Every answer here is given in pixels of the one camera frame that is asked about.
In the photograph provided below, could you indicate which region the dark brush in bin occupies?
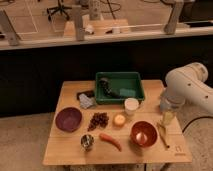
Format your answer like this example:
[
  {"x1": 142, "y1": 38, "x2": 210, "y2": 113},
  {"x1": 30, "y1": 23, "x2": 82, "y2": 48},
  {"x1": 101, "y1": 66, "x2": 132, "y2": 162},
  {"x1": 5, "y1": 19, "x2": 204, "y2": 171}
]
[{"x1": 99, "y1": 78, "x2": 119, "y2": 98}]

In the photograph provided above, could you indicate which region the yellow candle cup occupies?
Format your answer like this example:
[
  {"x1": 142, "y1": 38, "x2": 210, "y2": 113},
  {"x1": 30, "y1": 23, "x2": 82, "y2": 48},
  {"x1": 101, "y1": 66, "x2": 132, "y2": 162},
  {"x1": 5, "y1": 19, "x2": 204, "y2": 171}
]
[{"x1": 113, "y1": 114, "x2": 126, "y2": 127}]

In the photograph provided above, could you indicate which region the red bowl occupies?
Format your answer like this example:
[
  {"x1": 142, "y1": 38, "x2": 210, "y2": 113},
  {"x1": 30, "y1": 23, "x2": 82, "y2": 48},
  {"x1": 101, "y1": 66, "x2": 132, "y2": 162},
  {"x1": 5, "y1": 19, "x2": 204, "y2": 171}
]
[{"x1": 130, "y1": 121, "x2": 158, "y2": 148}]

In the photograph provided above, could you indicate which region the green plastic bin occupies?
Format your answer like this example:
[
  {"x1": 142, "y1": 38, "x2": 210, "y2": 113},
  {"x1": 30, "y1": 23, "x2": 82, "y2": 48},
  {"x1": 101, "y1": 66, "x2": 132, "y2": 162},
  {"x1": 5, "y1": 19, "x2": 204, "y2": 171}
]
[{"x1": 95, "y1": 72, "x2": 145, "y2": 104}]

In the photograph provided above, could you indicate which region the green sponge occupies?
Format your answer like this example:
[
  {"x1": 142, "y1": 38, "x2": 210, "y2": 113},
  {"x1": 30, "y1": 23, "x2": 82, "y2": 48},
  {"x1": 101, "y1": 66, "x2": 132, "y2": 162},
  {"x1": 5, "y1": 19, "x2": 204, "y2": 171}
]
[{"x1": 120, "y1": 88, "x2": 136, "y2": 97}]

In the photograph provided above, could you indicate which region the black flat block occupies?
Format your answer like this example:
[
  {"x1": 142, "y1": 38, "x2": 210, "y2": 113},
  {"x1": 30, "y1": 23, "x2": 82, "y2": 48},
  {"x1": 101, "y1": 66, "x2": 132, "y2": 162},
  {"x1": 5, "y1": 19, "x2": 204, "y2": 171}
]
[{"x1": 76, "y1": 90, "x2": 95, "y2": 100}]

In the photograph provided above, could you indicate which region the black office chair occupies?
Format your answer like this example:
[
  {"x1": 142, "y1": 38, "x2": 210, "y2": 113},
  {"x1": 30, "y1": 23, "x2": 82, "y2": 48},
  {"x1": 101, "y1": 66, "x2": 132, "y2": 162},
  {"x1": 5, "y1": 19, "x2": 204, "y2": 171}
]
[{"x1": 46, "y1": 0, "x2": 71, "y2": 21}]

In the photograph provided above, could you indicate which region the white egg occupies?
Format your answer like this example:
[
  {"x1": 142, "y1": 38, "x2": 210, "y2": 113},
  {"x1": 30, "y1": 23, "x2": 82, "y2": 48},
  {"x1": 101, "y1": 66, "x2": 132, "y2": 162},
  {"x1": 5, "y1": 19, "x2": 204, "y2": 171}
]
[{"x1": 136, "y1": 132, "x2": 147, "y2": 145}]

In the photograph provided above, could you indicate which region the black cable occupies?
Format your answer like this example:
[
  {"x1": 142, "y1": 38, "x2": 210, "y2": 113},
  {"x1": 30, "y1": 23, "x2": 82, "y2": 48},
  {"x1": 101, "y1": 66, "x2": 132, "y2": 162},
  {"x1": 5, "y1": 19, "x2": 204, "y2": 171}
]
[{"x1": 181, "y1": 116, "x2": 213, "y2": 134}]

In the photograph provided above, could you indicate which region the dark grape bunch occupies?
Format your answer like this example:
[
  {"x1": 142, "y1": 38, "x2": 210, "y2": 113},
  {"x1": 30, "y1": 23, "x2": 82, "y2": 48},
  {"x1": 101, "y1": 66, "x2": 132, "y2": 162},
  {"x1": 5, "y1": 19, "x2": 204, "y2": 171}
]
[{"x1": 87, "y1": 113, "x2": 109, "y2": 131}]

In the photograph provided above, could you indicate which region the grey crumpled cloth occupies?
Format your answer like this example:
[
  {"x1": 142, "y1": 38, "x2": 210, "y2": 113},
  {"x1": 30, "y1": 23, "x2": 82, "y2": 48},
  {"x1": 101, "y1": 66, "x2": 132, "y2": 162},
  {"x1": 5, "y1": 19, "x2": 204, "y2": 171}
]
[{"x1": 79, "y1": 94, "x2": 95, "y2": 109}]

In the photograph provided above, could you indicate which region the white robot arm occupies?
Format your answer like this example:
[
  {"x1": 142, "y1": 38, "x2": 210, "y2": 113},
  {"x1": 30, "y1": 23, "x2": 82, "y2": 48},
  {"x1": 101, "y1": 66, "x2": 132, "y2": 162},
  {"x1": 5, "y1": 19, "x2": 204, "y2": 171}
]
[{"x1": 160, "y1": 62, "x2": 213, "y2": 114}]

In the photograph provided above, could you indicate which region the wooden table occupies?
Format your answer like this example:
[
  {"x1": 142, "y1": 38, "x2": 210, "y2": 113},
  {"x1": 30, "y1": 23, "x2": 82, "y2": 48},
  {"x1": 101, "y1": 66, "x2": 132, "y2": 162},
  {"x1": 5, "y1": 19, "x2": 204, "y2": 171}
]
[{"x1": 43, "y1": 80, "x2": 192, "y2": 165}]

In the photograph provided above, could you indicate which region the wooden stick utensil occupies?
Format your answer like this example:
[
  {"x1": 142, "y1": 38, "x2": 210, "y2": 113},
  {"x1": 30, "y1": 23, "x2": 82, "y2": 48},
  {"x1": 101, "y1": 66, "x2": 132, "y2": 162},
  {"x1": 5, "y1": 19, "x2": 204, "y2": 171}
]
[{"x1": 157, "y1": 123, "x2": 170, "y2": 148}]

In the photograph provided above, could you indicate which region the small metal cup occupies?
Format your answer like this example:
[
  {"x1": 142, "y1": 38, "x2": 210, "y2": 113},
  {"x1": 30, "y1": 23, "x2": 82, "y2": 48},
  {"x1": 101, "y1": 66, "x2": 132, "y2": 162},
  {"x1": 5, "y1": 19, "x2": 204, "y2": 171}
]
[{"x1": 81, "y1": 134, "x2": 94, "y2": 150}]

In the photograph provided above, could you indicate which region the purple bowl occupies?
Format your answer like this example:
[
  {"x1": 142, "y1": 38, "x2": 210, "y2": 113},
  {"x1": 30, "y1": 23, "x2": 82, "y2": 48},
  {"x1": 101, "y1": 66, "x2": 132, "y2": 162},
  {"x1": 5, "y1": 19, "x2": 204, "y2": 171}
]
[{"x1": 55, "y1": 107, "x2": 82, "y2": 132}]

